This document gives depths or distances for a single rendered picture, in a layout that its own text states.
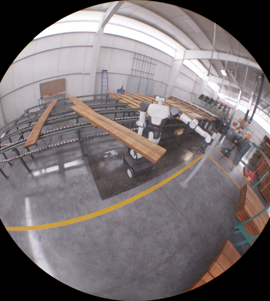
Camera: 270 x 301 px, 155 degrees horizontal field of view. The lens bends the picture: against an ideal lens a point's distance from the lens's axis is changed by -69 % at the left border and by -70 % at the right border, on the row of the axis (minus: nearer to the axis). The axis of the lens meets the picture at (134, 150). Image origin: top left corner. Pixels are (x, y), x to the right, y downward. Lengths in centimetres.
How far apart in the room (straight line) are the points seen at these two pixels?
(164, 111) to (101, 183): 153
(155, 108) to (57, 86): 697
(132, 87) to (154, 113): 710
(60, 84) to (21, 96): 321
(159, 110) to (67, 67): 720
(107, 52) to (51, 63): 389
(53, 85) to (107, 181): 698
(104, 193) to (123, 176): 50
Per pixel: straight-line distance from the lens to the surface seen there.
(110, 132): 136
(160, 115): 128
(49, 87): 774
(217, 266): 178
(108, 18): 676
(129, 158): 205
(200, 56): 1079
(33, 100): 843
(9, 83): 941
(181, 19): 789
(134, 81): 832
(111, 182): 187
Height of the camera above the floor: 160
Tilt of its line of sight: 39 degrees down
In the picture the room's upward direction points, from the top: 11 degrees clockwise
